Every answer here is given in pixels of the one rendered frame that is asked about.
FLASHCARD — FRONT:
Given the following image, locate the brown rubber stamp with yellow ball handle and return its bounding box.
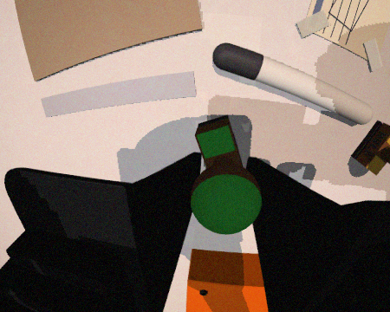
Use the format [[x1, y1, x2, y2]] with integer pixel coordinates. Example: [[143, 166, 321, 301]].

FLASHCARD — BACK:
[[351, 120, 390, 176]]

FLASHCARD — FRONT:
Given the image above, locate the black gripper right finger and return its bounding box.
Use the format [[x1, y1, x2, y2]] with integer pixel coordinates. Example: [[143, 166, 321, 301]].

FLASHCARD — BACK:
[[246, 156, 390, 312]]

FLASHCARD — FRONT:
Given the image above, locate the grey flat bar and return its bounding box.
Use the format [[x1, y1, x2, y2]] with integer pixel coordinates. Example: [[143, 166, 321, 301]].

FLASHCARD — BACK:
[[42, 70, 196, 117]]

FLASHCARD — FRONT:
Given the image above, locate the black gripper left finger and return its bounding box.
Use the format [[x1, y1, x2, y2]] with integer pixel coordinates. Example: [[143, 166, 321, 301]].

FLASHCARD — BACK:
[[4, 152, 202, 312]]

